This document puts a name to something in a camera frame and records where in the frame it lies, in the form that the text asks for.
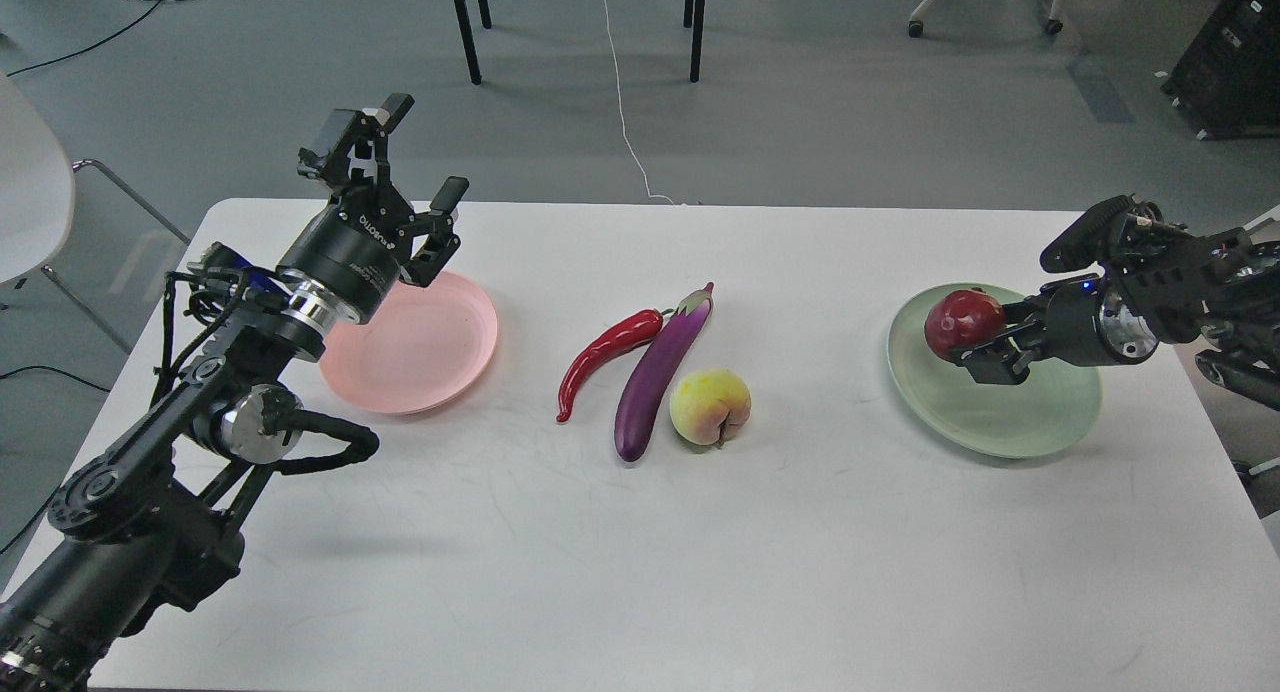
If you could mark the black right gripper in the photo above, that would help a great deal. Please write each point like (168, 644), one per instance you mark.
(1082, 321)

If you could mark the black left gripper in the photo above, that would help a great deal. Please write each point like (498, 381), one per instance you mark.
(360, 243)

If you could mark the red pomegranate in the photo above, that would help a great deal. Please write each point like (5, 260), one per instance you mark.
(964, 318)

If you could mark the red chili pepper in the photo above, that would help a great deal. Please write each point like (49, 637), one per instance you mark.
(624, 336)

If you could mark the purple eggplant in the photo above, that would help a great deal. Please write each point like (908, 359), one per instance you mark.
(640, 399)

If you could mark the yellow peach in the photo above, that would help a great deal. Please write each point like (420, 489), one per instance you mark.
(710, 406)

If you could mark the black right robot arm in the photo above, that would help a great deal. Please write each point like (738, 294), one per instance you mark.
(1127, 281)

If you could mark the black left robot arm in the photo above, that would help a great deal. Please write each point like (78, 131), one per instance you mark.
(156, 518)

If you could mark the green plate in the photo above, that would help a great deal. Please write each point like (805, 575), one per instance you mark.
(1054, 409)

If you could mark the pink plate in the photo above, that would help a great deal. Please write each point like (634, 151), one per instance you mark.
(422, 348)

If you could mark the white office chair base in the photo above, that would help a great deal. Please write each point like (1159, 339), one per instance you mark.
(940, 16)

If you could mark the black equipment box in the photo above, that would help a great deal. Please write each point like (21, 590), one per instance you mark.
(1227, 82)

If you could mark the white chair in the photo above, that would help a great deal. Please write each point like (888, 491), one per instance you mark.
(38, 200)

